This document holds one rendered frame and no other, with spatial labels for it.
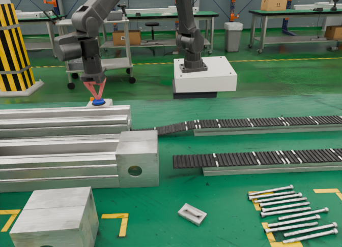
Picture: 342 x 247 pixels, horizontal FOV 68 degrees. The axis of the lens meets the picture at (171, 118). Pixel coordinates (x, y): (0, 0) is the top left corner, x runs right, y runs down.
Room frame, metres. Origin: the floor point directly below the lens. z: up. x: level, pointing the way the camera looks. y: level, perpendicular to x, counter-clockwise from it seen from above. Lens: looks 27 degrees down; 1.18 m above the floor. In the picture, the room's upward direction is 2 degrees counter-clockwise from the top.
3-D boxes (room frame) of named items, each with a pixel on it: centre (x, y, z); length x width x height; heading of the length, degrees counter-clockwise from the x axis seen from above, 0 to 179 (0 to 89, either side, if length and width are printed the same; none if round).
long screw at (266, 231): (0.33, -0.22, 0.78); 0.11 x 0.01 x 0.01; 99
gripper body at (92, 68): (0.82, 0.25, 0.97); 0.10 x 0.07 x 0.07; 1
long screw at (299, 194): (0.40, -0.22, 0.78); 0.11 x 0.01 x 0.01; 99
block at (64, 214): (0.31, 0.19, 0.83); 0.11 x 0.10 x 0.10; 4
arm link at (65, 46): (0.78, 0.28, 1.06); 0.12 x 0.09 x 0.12; 133
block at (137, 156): (0.51, 0.08, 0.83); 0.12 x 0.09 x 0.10; 1
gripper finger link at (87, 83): (0.83, 0.25, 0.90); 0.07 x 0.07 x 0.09; 1
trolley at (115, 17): (3.67, 1.06, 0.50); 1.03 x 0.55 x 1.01; 103
